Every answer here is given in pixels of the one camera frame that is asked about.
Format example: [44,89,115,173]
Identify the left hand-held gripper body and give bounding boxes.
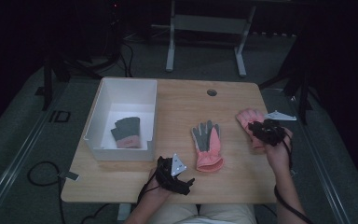
[154,152,192,197]

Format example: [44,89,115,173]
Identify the black cable under table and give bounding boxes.
[79,203,115,224]

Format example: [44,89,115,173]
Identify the pink glove gray palm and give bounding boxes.
[190,119,225,174]

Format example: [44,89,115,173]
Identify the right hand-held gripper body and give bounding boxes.
[255,109,297,147]

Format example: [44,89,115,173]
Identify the white table leg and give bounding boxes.
[117,203,132,222]

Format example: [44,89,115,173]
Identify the white metal desk frame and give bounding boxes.
[150,0,258,78]

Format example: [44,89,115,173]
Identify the person's right hand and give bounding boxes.
[263,128,294,175]

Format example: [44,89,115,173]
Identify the black background cables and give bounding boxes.
[103,18,136,78]

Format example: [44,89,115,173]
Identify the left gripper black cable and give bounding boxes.
[136,176,162,203]

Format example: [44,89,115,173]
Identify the gray fingerless glove pink cuff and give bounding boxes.
[110,117,142,149]
[114,117,142,149]

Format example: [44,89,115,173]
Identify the white storage box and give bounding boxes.
[83,77,158,162]

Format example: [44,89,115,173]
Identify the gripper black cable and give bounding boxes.
[136,176,162,203]
[273,130,315,224]

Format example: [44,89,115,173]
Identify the person's beige pants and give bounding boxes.
[148,203,258,224]

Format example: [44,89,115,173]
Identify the pink glove cartoon print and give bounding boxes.
[235,107,268,152]

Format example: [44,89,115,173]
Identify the metal floor rail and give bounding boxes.
[287,91,352,224]
[0,81,70,224]

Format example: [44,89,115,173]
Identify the black floor cable loop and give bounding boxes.
[26,161,67,224]

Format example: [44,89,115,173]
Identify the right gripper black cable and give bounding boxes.
[273,130,315,224]

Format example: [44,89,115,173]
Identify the black tripod stand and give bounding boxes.
[258,31,316,126]
[34,46,105,112]

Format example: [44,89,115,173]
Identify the person's left hand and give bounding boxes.
[143,167,173,203]

